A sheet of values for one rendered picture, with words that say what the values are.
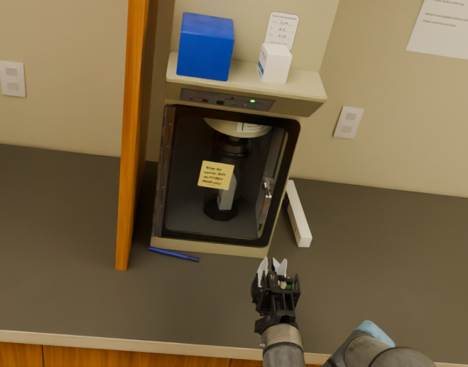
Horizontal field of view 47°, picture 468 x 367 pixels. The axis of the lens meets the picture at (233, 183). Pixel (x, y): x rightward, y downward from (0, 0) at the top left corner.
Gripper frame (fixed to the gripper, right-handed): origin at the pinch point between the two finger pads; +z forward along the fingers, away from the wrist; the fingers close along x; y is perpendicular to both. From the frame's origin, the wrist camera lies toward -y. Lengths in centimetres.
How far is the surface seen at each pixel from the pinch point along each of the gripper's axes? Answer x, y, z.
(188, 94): 22.2, 30.7, 15.5
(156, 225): 25.6, -11.2, 21.3
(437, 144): -63, -2, 66
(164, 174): 25.3, 5.3, 21.3
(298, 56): 0.4, 39.4, 22.5
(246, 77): 11.4, 36.5, 15.0
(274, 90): 5.9, 36.4, 11.3
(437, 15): -46, 40, 66
